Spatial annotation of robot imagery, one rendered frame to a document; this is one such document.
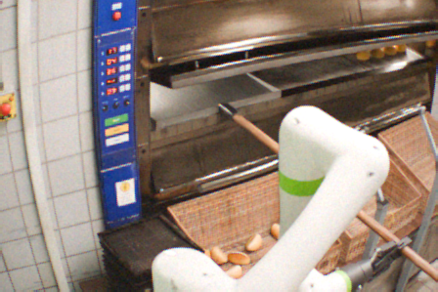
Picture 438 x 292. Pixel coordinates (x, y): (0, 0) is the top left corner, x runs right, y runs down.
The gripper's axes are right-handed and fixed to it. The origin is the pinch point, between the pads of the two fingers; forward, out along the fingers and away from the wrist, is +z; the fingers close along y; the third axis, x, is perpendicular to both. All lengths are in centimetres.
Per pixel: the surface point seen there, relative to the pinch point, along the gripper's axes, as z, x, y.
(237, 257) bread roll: -5, -79, 54
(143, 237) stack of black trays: -46, -79, 28
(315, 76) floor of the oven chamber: 55, -112, -1
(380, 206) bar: 38, -43, 24
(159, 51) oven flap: -28, -99, -31
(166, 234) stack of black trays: -38, -77, 28
